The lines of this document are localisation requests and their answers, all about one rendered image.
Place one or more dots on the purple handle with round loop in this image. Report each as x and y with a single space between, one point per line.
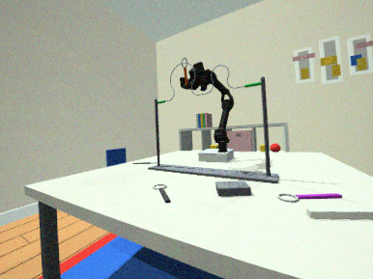
310 196

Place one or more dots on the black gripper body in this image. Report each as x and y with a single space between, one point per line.
201 82

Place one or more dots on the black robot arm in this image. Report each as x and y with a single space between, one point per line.
227 104

